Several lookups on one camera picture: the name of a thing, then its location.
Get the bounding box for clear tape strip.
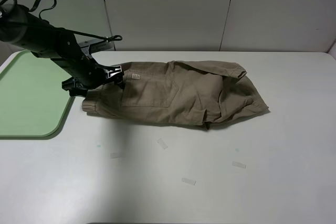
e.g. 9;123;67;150
181;177;196;186
232;161;246;169
156;138;168;150
110;152;123;159

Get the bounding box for green plastic tray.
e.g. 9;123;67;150
1;51;72;139

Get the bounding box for khaki shorts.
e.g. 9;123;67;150
82;61;268;128

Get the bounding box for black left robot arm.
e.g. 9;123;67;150
1;4;125;97

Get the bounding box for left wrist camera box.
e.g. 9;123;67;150
79;38;114;55

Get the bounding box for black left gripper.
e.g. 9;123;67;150
52;48;125;97

